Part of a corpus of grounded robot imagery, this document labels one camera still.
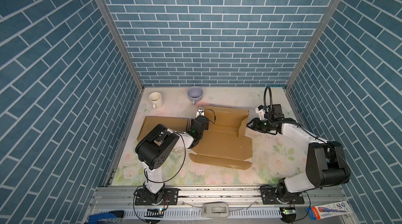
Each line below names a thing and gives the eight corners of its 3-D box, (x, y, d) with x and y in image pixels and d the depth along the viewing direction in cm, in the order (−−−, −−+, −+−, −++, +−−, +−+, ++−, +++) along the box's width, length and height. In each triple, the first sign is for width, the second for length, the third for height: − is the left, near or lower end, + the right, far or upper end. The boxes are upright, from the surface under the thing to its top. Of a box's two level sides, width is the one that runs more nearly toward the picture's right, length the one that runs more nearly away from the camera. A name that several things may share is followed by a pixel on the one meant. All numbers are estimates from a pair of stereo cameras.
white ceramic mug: (157, 114, 106) (153, 106, 100) (150, 102, 113) (146, 94, 106) (167, 108, 109) (164, 101, 103) (160, 98, 116) (157, 90, 109)
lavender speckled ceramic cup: (194, 107, 110) (193, 101, 105) (183, 95, 117) (182, 90, 112) (207, 99, 115) (207, 93, 110) (196, 89, 122) (195, 83, 117)
